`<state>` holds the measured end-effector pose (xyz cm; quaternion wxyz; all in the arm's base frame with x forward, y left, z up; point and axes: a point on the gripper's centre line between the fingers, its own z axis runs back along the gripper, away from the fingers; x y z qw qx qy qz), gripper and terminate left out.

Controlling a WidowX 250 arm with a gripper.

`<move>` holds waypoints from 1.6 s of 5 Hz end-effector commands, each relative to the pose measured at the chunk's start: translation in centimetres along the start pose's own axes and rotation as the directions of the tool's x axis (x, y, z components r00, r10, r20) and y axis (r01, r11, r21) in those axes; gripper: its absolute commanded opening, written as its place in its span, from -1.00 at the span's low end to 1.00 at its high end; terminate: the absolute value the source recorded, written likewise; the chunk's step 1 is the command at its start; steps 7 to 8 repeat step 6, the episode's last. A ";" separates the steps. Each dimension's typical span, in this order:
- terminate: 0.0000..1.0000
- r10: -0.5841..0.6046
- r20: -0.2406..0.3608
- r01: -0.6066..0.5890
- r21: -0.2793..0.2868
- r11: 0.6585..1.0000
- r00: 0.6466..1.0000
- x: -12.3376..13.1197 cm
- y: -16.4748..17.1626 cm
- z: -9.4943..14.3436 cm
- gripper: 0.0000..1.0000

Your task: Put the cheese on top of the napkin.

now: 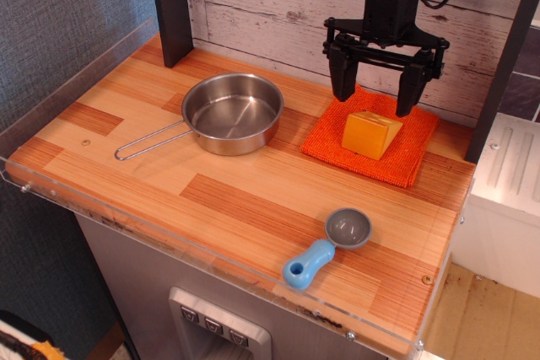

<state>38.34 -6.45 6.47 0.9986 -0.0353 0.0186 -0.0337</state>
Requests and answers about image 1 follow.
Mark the dark upright post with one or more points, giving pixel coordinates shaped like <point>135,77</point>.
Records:
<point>507,61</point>
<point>175,29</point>

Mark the white toy sink unit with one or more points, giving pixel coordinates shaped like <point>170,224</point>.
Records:
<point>498,233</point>

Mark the dark right upright post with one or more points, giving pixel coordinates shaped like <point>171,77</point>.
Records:
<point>507,61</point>

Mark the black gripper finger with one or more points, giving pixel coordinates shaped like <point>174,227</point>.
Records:
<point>343,66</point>
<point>424,67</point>

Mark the orange knitted napkin cloth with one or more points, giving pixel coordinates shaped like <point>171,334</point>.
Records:
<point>400,163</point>

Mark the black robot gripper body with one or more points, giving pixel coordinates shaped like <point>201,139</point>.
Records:
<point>387,35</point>

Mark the dark left upright post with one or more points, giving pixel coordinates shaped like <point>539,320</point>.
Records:
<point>175,29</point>

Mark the grey toy fridge cabinet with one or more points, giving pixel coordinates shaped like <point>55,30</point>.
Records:
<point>140,277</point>

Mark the yellow toy cheese wedge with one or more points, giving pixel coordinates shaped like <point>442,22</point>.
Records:
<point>369,134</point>

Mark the silver dispenser button panel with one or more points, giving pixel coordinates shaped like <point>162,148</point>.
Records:
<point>206,331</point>

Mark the blue grey toy scoop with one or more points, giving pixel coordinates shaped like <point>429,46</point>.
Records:
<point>346,229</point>

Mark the clear acrylic guard rail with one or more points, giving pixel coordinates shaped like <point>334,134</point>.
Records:
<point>242,219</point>

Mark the small steel saucepan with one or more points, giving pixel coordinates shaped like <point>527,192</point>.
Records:
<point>230,114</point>

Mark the orange black object bottom left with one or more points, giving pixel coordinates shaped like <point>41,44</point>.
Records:
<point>22,340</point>

